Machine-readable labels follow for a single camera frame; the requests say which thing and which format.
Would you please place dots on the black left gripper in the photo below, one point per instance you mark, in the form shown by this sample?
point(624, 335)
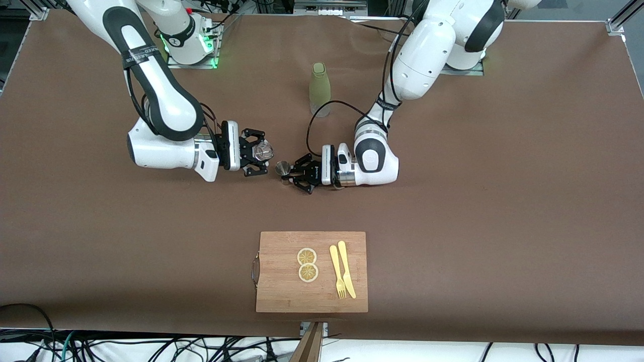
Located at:
point(311, 174)

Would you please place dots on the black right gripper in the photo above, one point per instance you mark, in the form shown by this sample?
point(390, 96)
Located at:
point(245, 152)

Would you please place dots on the clear glass measuring cup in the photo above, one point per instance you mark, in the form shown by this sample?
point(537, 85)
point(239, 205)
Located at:
point(262, 151)

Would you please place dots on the steel double-cone jigger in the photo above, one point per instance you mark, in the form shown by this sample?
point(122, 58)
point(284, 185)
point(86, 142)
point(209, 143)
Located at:
point(282, 167)

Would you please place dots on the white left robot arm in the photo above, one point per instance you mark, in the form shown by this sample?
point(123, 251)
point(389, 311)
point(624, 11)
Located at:
point(422, 55)

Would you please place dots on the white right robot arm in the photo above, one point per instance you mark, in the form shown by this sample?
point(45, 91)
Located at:
point(166, 100)

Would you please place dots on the lemon slice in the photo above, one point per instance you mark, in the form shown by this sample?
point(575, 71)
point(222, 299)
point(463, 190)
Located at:
point(307, 256)
point(308, 273)

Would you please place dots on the green-sleeved glass bottle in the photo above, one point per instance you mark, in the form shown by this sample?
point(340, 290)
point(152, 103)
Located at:
point(320, 85)

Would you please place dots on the yellow plastic fork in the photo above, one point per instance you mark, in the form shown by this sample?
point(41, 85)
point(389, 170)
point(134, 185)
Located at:
point(334, 259)

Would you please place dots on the yellow plastic knife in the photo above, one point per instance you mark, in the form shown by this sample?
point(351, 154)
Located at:
point(343, 256)

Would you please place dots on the wooden cutting board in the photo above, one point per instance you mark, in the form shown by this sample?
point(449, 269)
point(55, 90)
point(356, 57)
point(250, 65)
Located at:
point(282, 281)

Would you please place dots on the brown table cover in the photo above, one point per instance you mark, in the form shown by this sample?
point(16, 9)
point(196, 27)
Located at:
point(151, 241)

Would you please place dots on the grey socket strip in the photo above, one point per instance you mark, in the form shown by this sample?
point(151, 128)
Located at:
point(329, 7)

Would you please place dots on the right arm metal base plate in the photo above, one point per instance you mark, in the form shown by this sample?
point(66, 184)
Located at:
point(201, 64)

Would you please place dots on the metal mounting bracket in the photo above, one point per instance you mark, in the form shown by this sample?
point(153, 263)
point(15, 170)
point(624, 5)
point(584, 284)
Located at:
point(325, 328)

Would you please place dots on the wooden post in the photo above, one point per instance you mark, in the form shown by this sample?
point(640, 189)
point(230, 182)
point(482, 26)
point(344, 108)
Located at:
point(309, 347)

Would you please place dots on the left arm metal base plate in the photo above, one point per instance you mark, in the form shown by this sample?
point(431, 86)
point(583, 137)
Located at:
point(470, 72)

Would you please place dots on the aluminium frame corner bracket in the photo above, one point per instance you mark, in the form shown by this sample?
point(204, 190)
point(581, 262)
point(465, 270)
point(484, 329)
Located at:
point(616, 25)
point(39, 14)

